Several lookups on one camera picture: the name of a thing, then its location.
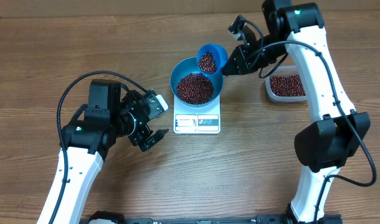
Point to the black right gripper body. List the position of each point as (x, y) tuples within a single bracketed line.
[(264, 54)]

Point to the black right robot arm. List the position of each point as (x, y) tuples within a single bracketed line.
[(336, 130)]

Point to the red beans in bowl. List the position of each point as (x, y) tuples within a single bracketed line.
[(195, 89)]

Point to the white digital kitchen scale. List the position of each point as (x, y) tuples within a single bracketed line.
[(197, 120)]

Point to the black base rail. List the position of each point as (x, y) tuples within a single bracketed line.
[(111, 217)]

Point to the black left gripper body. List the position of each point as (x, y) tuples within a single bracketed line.
[(137, 133)]

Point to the clear plastic container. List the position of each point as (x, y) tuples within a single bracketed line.
[(282, 71)]

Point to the red beans in scoop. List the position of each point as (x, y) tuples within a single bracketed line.
[(207, 64)]

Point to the blue plastic measuring scoop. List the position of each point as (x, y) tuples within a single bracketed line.
[(219, 55)]

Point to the teal metal bowl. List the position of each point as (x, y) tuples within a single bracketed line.
[(189, 65)]

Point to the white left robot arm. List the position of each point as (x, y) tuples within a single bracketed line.
[(113, 111)]

